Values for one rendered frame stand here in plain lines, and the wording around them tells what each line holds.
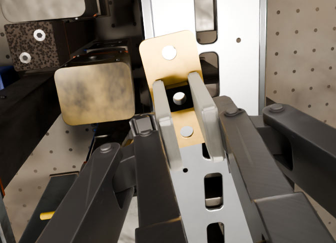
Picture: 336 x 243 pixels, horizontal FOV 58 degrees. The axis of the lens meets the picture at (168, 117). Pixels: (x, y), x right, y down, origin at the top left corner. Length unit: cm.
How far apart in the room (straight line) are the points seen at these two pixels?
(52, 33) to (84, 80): 6
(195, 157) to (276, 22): 45
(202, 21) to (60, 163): 56
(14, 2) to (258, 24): 32
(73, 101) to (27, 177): 53
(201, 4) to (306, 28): 44
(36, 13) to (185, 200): 37
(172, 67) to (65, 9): 20
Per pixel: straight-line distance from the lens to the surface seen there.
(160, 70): 21
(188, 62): 21
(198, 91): 17
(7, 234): 39
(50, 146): 84
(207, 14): 47
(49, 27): 36
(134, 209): 41
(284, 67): 85
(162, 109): 15
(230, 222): 60
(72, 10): 37
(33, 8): 38
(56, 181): 84
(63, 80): 38
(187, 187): 53
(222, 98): 17
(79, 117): 39
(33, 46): 37
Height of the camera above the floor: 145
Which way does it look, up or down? 71 degrees down
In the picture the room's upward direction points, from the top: 161 degrees clockwise
